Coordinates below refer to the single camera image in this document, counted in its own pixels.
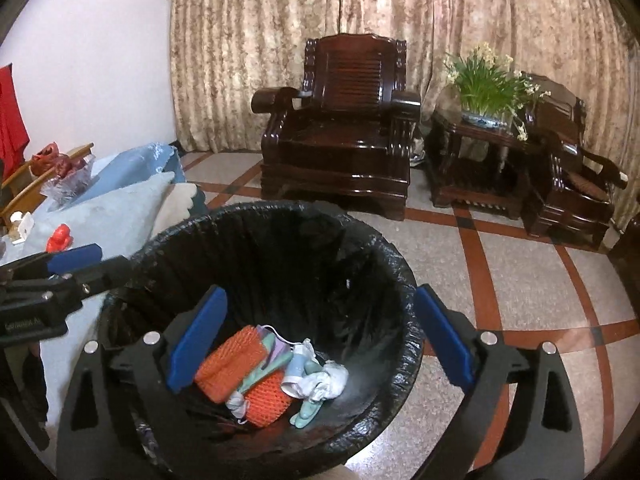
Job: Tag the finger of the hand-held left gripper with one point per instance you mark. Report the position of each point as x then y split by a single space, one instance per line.
75 257
107 272

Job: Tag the dark wooden side table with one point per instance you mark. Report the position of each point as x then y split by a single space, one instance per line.
480 165

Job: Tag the grey-blue tablecloth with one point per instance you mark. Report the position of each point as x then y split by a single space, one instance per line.
100 220

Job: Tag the small orange foam net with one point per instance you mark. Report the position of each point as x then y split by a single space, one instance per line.
267 400

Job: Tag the white tissue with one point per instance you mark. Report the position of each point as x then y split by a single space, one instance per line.
237 405
327 380

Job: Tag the small white blue bottle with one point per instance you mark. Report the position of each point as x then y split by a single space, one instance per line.
297 367

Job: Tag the dark wooden furniture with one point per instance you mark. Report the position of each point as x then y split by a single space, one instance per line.
627 265

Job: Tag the dark wooden armchair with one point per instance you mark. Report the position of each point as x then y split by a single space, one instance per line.
575 180
335 130

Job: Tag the lilac face mask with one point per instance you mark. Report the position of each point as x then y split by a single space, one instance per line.
267 337

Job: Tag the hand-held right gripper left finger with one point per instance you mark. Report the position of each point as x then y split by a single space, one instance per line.
197 340

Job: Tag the beige patterned curtain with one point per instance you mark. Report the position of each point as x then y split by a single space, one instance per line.
450 10

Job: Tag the light wooden tv cabinet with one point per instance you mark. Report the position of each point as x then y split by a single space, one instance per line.
35 185

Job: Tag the red basket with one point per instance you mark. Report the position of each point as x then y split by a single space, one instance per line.
45 152

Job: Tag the glass fruit bowl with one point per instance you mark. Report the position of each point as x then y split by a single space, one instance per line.
70 185

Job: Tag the black bag-lined trash bin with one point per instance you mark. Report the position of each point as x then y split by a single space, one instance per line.
300 260

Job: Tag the red apple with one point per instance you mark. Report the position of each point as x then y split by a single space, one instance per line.
62 165
78 164

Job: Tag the potted green flowering plant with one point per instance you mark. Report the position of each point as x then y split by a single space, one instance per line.
487 85

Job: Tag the red cloth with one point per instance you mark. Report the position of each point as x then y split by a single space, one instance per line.
10 120

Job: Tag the large orange foam net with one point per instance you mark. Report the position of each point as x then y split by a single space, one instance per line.
230 362

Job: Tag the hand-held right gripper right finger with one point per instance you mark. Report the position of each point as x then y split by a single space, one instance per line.
445 340

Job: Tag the blue tablecloth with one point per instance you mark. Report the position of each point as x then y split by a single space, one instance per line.
130 165

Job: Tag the small red toy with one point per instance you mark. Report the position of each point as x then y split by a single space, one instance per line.
60 237

